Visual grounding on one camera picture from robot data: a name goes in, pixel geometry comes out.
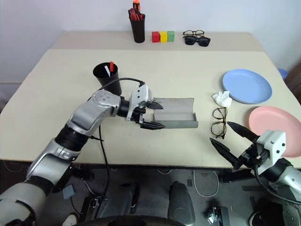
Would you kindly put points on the yellow wooden block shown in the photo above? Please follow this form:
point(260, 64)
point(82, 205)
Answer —
point(163, 37)

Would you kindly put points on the blue plate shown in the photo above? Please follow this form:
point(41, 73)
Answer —
point(247, 86)

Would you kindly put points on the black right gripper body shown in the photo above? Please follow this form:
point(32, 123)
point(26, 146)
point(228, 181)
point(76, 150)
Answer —
point(251, 157)

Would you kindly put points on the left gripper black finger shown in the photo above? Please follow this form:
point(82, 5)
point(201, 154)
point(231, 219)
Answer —
point(155, 105)
point(152, 125)

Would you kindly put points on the grey blue square tag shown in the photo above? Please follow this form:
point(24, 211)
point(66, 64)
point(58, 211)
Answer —
point(68, 191)

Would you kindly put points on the crumpled white tissue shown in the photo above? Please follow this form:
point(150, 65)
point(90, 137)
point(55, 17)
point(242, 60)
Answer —
point(222, 98)

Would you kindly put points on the black floor device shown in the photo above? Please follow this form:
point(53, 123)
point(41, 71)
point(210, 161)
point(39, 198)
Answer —
point(219, 215)
point(94, 208)

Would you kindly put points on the tall black pen cup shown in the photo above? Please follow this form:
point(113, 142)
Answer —
point(138, 29)

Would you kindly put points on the white marker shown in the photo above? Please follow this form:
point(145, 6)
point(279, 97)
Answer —
point(107, 70)

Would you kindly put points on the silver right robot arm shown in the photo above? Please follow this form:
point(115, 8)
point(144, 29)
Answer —
point(289, 179)

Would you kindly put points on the green wooden block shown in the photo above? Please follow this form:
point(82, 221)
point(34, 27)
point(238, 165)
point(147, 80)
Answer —
point(171, 36)

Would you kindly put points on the red and black marker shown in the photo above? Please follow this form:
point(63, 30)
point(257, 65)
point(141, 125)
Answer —
point(132, 14)

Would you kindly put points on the blue round object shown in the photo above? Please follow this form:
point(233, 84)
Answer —
point(282, 73)

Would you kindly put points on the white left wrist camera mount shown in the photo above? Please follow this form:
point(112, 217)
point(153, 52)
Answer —
point(141, 94)

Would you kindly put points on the white shoe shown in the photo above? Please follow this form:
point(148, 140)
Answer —
point(70, 219)

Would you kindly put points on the orange capped marker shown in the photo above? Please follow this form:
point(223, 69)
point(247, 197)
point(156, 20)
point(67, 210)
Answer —
point(136, 5)

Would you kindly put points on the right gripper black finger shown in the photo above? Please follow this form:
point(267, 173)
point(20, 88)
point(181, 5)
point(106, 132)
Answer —
point(243, 132)
point(223, 151)

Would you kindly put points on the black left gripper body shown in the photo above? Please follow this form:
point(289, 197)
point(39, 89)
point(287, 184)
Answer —
point(138, 115)

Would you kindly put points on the wide black cup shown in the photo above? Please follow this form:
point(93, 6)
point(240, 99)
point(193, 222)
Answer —
point(113, 82)

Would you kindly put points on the black table frame bar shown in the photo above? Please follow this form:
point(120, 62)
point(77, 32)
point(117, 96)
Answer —
point(235, 176)

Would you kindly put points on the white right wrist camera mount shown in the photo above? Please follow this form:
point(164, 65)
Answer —
point(274, 141)

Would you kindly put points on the black sunglasses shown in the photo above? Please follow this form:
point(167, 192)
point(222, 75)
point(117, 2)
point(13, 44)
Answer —
point(203, 42)

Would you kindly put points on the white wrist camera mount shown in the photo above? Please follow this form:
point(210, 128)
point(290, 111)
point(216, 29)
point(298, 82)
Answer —
point(141, 94)
point(274, 141)

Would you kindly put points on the tortoiseshell clear glasses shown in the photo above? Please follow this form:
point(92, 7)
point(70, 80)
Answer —
point(225, 121)
point(194, 31)

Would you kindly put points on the grey open glasses case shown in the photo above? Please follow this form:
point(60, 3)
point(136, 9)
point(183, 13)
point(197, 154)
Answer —
point(176, 115)

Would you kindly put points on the red wooden block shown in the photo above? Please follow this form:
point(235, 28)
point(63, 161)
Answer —
point(156, 37)

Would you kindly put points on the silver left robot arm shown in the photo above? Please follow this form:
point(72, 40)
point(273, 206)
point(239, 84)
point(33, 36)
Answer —
point(94, 110)

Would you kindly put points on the pink plate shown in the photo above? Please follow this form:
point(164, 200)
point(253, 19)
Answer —
point(270, 120)

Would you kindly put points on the dark rounded shape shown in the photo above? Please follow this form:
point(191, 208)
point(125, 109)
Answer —
point(181, 202)
point(129, 200)

